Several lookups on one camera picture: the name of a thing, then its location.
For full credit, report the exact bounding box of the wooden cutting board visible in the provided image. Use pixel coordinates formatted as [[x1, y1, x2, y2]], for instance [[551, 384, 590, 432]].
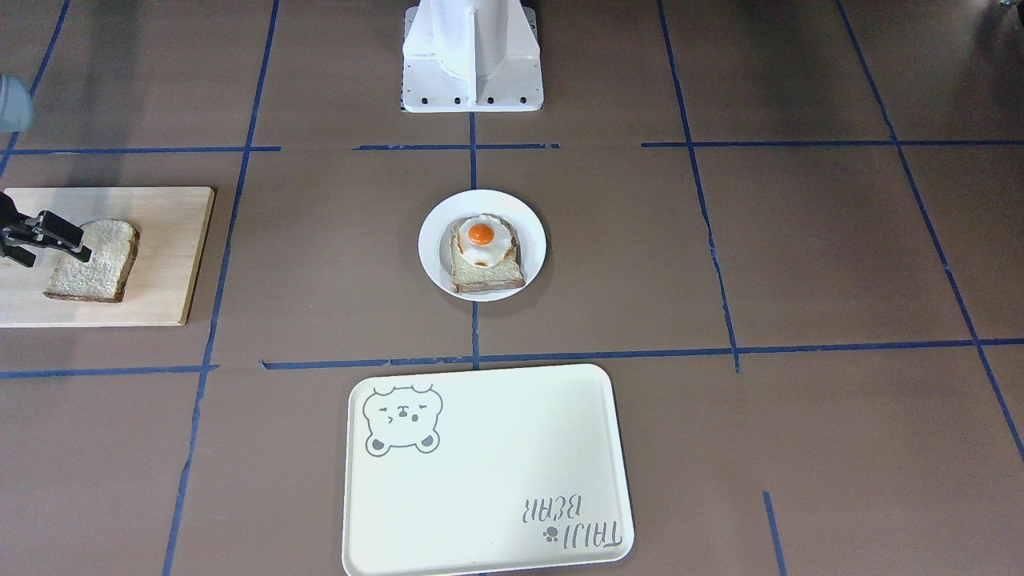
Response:
[[1, 186, 214, 328]]

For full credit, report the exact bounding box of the cream bear serving tray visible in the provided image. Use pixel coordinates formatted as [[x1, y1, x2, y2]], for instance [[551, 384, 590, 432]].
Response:
[[342, 363, 635, 575]]

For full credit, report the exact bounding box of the bread slice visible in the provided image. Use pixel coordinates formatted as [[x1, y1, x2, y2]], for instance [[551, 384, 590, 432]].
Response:
[[450, 218, 526, 293], [43, 218, 142, 305]]

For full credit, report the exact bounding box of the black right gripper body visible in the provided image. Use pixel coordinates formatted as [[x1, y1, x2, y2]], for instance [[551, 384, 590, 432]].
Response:
[[1, 192, 37, 245]]

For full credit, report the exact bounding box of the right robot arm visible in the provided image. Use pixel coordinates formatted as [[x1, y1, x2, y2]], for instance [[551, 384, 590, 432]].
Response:
[[1, 75, 92, 268]]

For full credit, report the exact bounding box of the fried egg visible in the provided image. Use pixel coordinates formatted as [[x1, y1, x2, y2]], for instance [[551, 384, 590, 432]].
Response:
[[456, 213, 514, 268]]

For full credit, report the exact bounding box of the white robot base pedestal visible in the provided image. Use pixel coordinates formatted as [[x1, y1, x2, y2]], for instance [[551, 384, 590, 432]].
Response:
[[400, 1, 545, 114]]

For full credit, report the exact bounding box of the white round plate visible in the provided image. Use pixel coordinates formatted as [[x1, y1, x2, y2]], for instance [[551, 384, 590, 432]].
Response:
[[419, 189, 550, 302]]

